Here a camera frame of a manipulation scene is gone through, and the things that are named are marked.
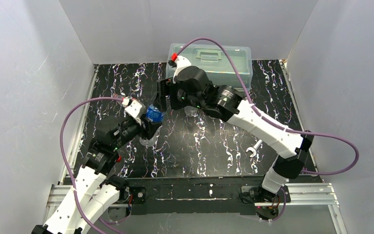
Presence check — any blue label plastic bottle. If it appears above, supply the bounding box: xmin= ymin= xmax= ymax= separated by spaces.
xmin=139 ymin=104 xmax=164 ymax=147

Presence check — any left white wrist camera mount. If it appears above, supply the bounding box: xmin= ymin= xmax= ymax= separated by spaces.
xmin=122 ymin=97 xmax=147 ymax=125

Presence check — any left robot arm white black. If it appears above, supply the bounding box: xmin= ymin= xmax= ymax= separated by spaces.
xmin=32 ymin=114 xmax=162 ymax=234

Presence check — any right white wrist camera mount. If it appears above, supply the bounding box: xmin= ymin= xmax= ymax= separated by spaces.
xmin=168 ymin=53 xmax=192 ymax=84

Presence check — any red label plastic bottle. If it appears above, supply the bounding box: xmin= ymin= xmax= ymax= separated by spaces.
xmin=112 ymin=93 xmax=132 ymax=100

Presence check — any silver open-end wrench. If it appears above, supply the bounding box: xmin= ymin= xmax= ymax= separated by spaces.
xmin=245 ymin=139 xmax=262 ymax=158

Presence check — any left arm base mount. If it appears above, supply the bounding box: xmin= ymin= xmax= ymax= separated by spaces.
xmin=113 ymin=187 xmax=147 ymax=205

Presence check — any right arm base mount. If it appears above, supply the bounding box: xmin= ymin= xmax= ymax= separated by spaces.
xmin=239 ymin=186 xmax=291 ymax=222

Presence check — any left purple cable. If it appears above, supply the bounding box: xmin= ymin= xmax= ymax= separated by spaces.
xmin=59 ymin=97 xmax=133 ymax=234

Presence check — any aluminium frame rail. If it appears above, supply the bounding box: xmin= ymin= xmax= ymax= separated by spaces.
xmin=45 ymin=184 xmax=348 ymax=234

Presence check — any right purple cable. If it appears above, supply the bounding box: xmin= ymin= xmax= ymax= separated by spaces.
xmin=176 ymin=37 xmax=360 ymax=223

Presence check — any translucent plastic storage box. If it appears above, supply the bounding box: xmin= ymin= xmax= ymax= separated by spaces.
xmin=168 ymin=43 xmax=253 ymax=91

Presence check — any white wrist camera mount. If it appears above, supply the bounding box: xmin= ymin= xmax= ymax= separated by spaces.
xmin=168 ymin=53 xmax=192 ymax=84
xmin=122 ymin=97 xmax=147 ymax=125

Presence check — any purple cable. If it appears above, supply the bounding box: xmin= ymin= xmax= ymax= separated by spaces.
xmin=176 ymin=37 xmax=360 ymax=223
xmin=59 ymin=97 xmax=133 ymax=234

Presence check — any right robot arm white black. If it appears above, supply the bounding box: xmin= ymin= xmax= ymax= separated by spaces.
xmin=154 ymin=66 xmax=314 ymax=194

